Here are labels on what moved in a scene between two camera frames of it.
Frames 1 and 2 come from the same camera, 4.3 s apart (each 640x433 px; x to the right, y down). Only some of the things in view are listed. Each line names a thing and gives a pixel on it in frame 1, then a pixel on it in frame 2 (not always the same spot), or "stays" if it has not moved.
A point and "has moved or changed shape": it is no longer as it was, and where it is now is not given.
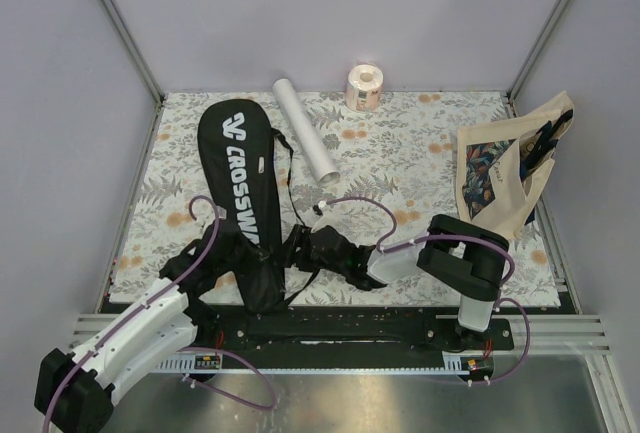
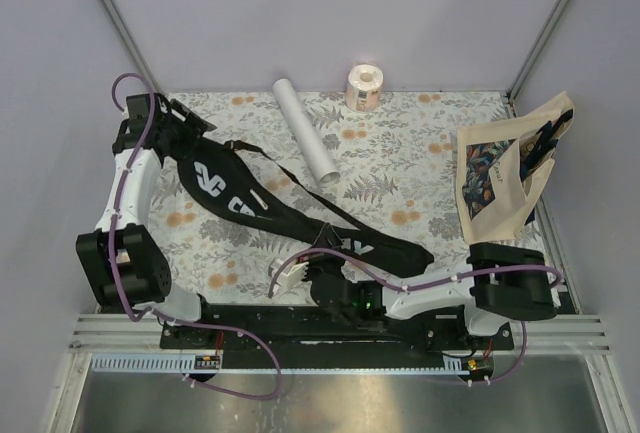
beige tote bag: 504,165 stays
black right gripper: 299,237 → 315,261
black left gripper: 255,255 → 193,126
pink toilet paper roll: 363,87 stays
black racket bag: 238,166 has moved or changed shape
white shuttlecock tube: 306,133 stays
